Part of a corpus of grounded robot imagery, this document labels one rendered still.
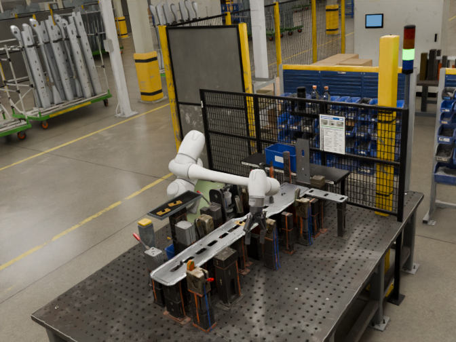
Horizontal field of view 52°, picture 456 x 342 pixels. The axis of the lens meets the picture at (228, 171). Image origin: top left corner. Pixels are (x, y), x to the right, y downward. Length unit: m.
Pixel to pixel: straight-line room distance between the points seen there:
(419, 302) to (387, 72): 1.80
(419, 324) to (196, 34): 3.76
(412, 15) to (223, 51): 4.87
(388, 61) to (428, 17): 6.10
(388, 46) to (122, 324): 2.38
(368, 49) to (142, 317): 7.84
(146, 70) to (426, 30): 5.71
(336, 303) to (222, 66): 3.35
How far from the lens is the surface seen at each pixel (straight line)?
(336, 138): 3.57
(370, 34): 9.70
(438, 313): 3.94
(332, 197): 3.26
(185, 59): 5.75
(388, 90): 3.33
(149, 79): 10.66
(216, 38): 5.39
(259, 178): 2.63
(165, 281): 2.56
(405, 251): 4.16
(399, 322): 3.80
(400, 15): 9.49
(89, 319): 2.96
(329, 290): 2.89
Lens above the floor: 2.46
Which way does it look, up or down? 23 degrees down
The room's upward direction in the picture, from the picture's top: 6 degrees counter-clockwise
